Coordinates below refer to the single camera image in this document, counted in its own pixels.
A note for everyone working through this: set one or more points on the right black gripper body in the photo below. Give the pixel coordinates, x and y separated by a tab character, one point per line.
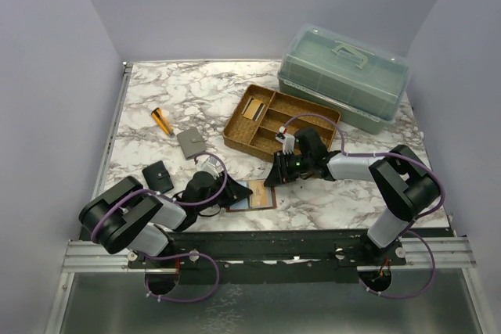
294	165

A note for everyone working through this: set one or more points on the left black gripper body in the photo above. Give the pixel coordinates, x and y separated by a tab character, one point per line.
221	199

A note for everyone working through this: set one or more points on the gold credit card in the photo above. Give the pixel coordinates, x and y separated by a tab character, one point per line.
263	197
258	110
249	109

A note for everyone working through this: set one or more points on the brown leather card holder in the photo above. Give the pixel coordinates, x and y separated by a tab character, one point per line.
245	204

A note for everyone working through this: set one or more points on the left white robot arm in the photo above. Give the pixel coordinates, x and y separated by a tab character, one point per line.
129	216

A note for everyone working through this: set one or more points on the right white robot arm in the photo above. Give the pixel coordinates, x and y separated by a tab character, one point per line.
407	186

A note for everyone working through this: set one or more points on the grey card holder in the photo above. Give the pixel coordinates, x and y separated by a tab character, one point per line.
191	142

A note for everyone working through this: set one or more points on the black card holder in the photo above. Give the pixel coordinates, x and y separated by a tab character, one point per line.
157	177

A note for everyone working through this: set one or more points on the woven wicker divided tray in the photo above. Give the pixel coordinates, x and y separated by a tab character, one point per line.
258	138

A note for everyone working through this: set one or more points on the green plastic storage box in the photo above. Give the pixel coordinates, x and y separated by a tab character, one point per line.
365	84

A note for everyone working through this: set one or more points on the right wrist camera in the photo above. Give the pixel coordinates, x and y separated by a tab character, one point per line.
286	139

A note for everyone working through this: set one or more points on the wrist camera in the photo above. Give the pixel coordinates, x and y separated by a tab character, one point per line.
286	139
210	165

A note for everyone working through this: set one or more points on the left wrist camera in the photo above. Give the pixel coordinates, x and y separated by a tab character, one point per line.
210	165

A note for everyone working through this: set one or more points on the black mounting rail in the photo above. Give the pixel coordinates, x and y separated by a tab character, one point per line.
290	256

